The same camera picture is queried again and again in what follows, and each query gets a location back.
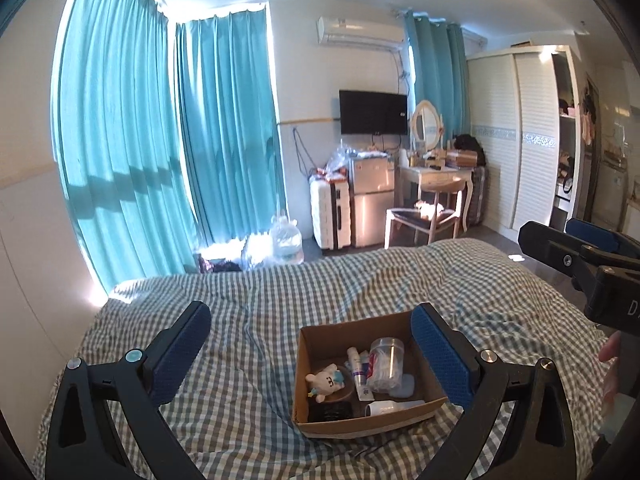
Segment white tube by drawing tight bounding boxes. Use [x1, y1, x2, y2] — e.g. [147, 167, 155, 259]
[346, 346, 373, 401]

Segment white cylindrical bottle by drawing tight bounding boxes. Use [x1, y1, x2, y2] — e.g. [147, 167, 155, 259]
[365, 400, 426, 417]

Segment white air conditioner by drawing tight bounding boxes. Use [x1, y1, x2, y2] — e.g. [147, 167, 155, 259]
[316, 16, 406, 51]

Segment black bag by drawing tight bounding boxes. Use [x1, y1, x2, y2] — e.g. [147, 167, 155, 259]
[452, 134, 487, 166]

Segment white sliding-door wardrobe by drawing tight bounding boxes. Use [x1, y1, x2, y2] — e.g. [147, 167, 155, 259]
[466, 45, 586, 233]

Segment black case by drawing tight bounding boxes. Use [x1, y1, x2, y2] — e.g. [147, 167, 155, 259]
[307, 402, 351, 423]

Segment clear water jug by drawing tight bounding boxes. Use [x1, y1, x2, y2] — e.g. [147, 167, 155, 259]
[270, 214, 305, 266]

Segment crumpled clear plastic bag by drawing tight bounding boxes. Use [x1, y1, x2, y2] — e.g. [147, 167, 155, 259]
[240, 234, 275, 272]

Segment oval white-framed mirror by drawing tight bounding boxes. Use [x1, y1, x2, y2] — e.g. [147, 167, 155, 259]
[411, 100, 445, 153]

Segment white plush toy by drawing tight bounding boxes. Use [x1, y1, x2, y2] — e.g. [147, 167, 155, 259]
[305, 364, 351, 403]

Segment silver mini fridge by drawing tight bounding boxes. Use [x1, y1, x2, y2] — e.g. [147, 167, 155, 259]
[348, 154, 397, 248]

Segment white suitcase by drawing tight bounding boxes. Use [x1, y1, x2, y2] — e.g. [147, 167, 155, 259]
[309, 177, 353, 251]

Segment brown cardboard box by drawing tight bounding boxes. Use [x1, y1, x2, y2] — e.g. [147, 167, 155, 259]
[291, 310, 449, 440]

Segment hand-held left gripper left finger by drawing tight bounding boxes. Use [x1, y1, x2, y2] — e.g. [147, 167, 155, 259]
[44, 300, 213, 480]

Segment hanging wall cable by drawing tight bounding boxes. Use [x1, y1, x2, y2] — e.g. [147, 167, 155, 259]
[292, 127, 311, 181]

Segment dark bag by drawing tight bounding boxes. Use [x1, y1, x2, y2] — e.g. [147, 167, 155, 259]
[197, 255, 243, 275]

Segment clear plastic jar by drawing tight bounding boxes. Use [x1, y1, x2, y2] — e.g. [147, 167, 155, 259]
[366, 337, 406, 393]

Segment white dressing table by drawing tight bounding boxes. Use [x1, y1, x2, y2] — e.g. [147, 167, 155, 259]
[398, 162, 475, 233]

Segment person's right hand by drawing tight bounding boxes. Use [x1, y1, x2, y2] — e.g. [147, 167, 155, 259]
[598, 332, 624, 411]

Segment dark fabric suitcase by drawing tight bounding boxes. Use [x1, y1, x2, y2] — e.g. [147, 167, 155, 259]
[472, 165, 488, 226]

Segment wooden chair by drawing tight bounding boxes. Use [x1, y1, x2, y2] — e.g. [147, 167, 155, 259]
[384, 180, 463, 248]

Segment wide teal curtain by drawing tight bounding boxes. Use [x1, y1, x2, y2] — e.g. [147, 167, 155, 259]
[50, 0, 201, 293]

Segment wall-mounted black television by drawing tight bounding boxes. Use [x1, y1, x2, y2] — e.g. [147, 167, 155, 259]
[339, 90, 408, 136]

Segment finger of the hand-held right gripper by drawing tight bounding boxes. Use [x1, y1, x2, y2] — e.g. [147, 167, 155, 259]
[518, 221, 640, 290]
[565, 217, 640, 261]

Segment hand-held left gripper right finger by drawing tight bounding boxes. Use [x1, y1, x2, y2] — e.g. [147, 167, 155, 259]
[410, 302, 608, 480]

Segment grey checked blanket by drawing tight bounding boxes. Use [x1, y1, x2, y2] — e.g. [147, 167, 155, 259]
[30, 239, 621, 480]

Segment narrow teal curtain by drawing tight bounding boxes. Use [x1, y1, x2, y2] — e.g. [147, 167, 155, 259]
[404, 10, 471, 153]

